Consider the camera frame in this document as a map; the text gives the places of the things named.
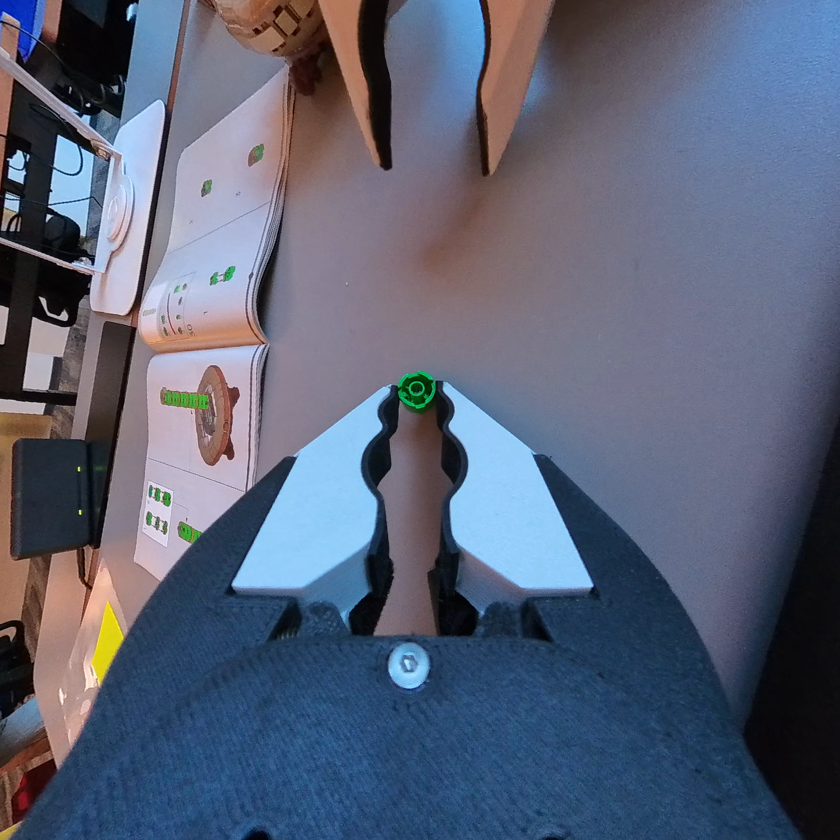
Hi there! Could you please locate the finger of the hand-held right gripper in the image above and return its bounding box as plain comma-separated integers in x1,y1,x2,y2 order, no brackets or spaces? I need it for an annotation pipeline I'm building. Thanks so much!
476,0,555,178
319,0,395,172

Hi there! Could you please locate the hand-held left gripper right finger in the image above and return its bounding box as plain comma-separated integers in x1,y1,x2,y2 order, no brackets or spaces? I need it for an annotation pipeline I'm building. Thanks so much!
428,382,595,636

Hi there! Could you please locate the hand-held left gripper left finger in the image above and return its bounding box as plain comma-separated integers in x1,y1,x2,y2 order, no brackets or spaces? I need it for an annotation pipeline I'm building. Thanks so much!
231,386,401,636

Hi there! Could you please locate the green round brick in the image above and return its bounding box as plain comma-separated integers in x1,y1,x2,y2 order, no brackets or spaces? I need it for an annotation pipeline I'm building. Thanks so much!
396,371,437,413

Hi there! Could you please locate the grey desk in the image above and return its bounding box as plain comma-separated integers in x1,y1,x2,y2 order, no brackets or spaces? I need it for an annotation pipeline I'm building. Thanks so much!
33,0,840,769

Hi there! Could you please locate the brown brick pot model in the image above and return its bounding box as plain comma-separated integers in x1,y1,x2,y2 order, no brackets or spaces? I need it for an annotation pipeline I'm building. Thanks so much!
213,0,329,93

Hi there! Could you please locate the open instruction booklet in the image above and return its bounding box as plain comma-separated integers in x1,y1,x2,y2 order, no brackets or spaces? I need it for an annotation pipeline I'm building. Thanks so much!
133,66,294,584

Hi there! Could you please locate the clear sleeve with yellow card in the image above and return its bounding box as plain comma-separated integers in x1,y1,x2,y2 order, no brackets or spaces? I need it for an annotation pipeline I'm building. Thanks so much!
58,558,127,729

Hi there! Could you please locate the wooden document stand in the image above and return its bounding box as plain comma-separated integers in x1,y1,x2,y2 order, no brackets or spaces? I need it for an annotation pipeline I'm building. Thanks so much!
0,13,166,317

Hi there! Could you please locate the dark grey device box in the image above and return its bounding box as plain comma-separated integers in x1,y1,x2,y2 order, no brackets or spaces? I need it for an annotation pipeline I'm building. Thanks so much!
10,438,109,560

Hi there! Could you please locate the person's black jacket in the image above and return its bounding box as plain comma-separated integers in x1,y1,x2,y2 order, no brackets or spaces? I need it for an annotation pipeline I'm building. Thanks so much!
745,427,840,840

